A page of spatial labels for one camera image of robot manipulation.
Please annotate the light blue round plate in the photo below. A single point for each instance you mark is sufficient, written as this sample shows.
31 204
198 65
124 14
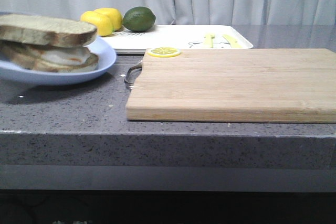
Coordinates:
107 57

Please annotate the fried egg toy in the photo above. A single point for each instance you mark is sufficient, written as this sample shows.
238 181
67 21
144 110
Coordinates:
68 56

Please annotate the bread slice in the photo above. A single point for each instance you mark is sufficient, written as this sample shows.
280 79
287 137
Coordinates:
25 56
46 31

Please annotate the white rectangular tray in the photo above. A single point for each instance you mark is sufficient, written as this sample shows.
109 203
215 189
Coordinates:
126 42

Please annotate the yellow lemon slice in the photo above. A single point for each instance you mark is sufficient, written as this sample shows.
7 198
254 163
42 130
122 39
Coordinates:
164 52

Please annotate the yellow plastic fork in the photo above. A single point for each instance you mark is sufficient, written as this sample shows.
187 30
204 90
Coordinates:
208 40

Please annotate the green lime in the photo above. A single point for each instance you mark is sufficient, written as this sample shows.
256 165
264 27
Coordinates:
139 19

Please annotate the yellow plastic knife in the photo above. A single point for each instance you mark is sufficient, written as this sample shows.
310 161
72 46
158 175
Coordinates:
232 41

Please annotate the wooden cutting board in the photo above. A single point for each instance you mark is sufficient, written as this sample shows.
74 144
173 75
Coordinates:
284 85

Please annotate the rear yellow lemon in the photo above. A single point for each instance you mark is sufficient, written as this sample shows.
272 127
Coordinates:
115 16

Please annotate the front yellow lemon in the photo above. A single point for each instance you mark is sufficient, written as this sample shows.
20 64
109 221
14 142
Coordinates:
102 22

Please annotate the metal cutting board handle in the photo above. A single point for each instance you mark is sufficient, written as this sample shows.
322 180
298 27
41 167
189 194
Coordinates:
129 82

